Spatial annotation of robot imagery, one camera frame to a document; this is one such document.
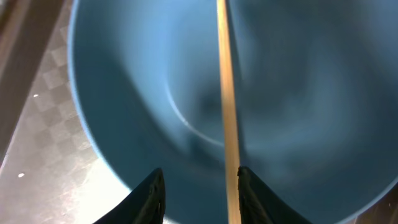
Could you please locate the dark blue plate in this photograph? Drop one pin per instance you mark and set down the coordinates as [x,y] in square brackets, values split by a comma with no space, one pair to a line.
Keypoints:
[315,87]

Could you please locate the wooden chopstick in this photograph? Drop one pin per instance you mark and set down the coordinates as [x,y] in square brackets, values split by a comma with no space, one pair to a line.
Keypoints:
[231,143]

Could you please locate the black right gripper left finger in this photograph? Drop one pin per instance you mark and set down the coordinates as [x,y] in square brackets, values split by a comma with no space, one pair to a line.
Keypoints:
[144,205]

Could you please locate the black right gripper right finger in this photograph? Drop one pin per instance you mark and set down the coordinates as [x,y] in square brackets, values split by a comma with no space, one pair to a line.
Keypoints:
[258,204]

